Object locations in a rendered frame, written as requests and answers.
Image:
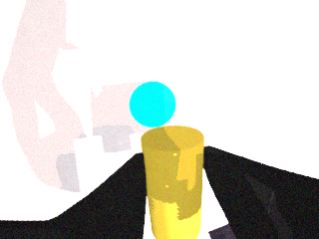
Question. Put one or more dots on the yellow cylinder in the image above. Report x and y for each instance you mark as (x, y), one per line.
(173, 156)

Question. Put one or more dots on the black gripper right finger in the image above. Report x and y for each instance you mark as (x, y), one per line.
(261, 201)

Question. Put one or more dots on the cyan circle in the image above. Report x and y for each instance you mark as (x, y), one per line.
(152, 104)

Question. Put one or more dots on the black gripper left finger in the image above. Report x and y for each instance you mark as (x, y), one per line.
(114, 210)

